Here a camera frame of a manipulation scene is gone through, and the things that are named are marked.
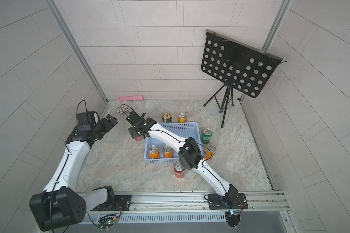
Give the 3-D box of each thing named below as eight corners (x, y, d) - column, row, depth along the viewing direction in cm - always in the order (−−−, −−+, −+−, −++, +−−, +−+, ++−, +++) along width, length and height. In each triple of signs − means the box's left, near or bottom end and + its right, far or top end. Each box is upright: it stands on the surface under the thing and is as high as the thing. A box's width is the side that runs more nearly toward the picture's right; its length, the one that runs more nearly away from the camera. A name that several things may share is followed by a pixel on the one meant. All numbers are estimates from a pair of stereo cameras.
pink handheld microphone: (118, 101, 119) (117, 97, 116) (119, 98, 121) (118, 94, 118) (142, 101, 119) (141, 97, 116) (143, 98, 121) (142, 94, 118)
